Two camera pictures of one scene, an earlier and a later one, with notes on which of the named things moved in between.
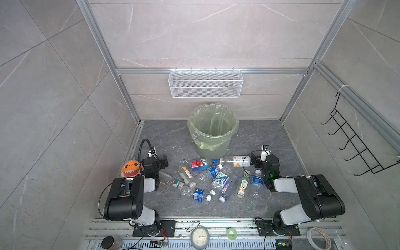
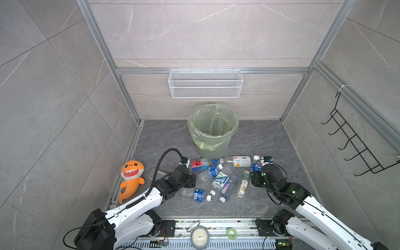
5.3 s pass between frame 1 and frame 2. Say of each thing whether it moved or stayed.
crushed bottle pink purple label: stayed
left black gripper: moved
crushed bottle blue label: stayed
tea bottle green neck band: stayed
